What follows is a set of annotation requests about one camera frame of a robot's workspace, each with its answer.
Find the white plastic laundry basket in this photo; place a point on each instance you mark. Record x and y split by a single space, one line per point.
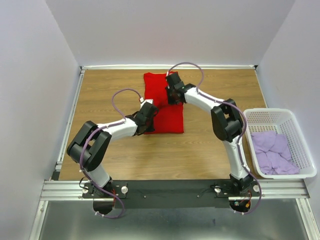
281 121

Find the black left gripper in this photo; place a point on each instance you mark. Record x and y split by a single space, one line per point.
151 128

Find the red t-shirt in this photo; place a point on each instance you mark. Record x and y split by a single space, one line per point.
169 119

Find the aluminium frame rail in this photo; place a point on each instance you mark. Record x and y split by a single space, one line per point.
271 189

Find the lavender t-shirt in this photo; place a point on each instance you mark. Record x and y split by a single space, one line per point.
273 154

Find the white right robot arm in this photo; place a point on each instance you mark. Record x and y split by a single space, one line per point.
228 124

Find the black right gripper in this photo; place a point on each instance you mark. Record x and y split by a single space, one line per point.
170 101

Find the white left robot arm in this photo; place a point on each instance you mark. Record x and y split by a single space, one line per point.
90 144

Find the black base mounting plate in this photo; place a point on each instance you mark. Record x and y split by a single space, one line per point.
169 194

